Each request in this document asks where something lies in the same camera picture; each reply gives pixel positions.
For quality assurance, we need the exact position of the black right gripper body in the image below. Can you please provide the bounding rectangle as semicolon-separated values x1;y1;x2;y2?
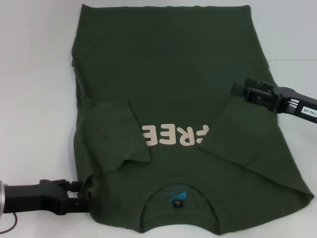
268;85;317;125

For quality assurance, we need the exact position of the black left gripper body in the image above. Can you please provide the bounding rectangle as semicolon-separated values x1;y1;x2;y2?
4;178;69;216

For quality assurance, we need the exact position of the dark green FREE! t-shirt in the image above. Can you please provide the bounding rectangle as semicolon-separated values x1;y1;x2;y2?
70;3;314;238

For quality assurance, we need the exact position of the left arm cable with plug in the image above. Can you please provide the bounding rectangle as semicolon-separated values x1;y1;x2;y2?
0;212;18;228

